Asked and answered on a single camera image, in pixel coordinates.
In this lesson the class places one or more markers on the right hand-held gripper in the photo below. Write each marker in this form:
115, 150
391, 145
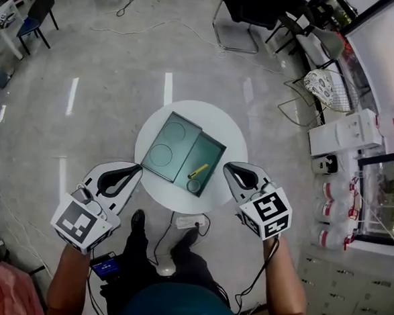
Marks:
268, 212

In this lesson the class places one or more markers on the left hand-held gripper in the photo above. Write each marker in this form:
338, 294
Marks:
78, 221

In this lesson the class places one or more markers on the yellow knife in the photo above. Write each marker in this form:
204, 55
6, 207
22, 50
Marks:
197, 171

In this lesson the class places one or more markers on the person's right forearm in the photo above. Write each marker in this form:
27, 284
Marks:
285, 294

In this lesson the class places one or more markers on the person's left forearm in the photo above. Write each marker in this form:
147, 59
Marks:
68, 286

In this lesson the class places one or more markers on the dark green open box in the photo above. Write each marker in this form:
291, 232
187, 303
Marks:
181, 142

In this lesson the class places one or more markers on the person's black left shoe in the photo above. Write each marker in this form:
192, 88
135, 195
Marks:
138, 221

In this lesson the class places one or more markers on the person's black shoe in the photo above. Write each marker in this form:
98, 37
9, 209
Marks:
188, 237
138, 221

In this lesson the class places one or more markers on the round white table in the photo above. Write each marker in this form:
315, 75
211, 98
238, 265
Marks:
219, 121

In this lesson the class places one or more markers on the small white trash bin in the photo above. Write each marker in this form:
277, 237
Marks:
319, 165

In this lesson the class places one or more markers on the white power strip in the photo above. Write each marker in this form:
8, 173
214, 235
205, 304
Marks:
187, 221

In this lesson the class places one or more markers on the person's black trousers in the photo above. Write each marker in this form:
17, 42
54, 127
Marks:
136, 260

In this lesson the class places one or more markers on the black device with blue screen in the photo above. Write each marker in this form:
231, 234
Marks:
105, 268

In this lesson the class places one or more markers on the person's black right shoe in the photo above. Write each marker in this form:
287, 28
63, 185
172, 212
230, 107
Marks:
188, 237

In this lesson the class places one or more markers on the white water dispenser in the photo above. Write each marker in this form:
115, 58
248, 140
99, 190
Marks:
339, 136

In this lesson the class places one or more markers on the patterned seat cushion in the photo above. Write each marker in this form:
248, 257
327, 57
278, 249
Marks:
318, 84

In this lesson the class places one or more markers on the person's teal shirt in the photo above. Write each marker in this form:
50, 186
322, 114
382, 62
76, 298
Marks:
180, 307

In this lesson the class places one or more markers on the pink plastic bag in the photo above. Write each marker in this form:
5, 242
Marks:
9, 292

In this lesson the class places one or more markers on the grey metal lockers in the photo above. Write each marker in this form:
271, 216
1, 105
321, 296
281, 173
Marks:
348, 298

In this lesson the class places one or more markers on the grey padded chair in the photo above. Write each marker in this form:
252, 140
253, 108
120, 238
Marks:
329, 43

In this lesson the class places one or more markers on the dark side chair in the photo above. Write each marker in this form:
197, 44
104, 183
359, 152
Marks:
294, 22

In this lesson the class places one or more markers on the black office chair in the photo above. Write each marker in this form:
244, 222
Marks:
254, 9

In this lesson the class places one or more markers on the large white roller blind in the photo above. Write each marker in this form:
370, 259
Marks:
386, 49

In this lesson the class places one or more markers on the dark chair with blue seat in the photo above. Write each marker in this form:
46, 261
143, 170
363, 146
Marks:
43, 3

